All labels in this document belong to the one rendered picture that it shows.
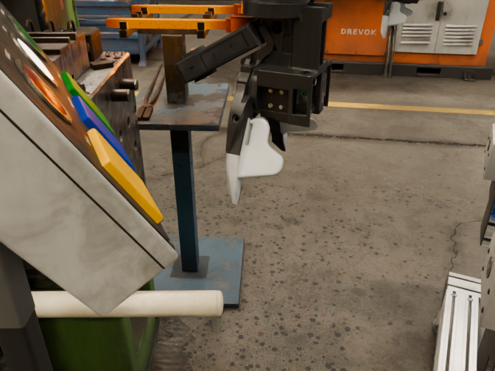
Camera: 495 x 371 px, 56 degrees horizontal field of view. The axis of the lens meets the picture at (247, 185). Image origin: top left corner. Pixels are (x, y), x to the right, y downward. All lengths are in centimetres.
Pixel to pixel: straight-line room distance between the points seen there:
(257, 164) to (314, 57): 12
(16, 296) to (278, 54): 38
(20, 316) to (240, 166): 30
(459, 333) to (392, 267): 60
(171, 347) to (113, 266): 125
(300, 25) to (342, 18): 394
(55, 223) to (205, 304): 51
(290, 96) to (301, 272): 145
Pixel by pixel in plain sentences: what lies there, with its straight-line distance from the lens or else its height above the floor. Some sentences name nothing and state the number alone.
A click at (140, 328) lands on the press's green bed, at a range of 148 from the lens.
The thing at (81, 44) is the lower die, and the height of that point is 97.
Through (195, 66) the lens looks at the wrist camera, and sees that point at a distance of 53.
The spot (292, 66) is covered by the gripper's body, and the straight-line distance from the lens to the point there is 48.
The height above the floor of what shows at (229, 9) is 96.
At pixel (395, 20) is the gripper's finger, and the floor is 98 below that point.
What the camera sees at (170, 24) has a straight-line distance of 135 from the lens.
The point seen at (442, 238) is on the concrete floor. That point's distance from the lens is 222.
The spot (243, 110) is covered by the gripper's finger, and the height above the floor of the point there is 104.
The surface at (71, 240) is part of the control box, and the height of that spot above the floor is 100.
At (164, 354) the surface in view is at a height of 1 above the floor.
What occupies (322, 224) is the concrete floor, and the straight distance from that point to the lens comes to 217.
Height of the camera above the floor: 120
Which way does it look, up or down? 29 degrees down
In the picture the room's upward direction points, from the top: straight up
